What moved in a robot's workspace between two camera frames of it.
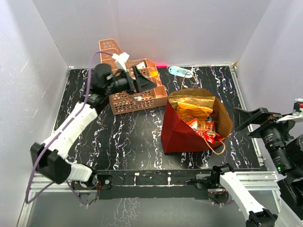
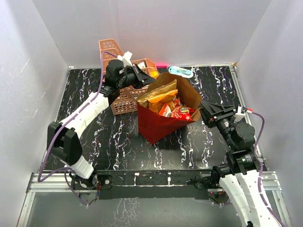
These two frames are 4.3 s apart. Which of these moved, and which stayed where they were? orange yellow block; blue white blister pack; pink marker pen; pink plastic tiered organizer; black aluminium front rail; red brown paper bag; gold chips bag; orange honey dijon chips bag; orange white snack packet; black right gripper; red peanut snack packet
Moved: red brown paper bag; orange white snack packet; orange honey dijon chips bag; red peanut snack packet; gold chips bag; black right gripper
Stayed: pink plastic tiered organizer; pink marker pen; black aluminium front rail; orange yellow block; blue white blister pack
